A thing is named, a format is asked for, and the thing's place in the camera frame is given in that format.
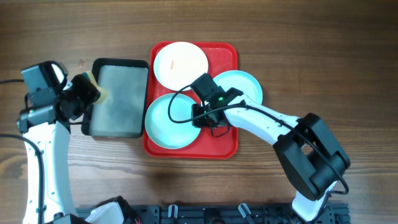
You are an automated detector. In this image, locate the red plastic tray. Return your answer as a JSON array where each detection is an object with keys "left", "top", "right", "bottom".
[{"left": 142, "top": 41, "right": 239, "bottom": 159}]

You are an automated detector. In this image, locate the white round plate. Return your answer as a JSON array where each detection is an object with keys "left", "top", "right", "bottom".
[{"left": 153, "top": 42, "right": 209, "bottom": 91}]

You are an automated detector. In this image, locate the black tray with water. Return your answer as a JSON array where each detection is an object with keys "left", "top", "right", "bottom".
[{"left": 81, "top": 58, "right": 149, "bottom": 138}]

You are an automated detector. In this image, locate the teal plate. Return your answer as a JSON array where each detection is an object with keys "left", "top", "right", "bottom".
[
  {"left": 144, "top": 93, "right": 201, "bottom": 149},
  {"left": 213, "top": 70, "right": 263, "bottom": 105}
]

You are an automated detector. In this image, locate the green yellow sponge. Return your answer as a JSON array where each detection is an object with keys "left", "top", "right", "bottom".
[{"left": 82, "top": 71, "right": 108, "bottom": 105}]

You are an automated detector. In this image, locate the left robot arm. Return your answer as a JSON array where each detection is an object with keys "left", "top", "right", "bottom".
[{"left": 17, "top": 72, "right": 106, "bottom": 223}]

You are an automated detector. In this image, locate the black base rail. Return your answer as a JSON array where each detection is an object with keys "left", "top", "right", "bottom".
[{"left": 76, "top": 202, "right": 351, "bottom": 224}]

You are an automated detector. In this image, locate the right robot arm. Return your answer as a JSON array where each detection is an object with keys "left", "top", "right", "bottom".
[{"left": 193, "top": 88, "right": 351, "bottom": 222}]

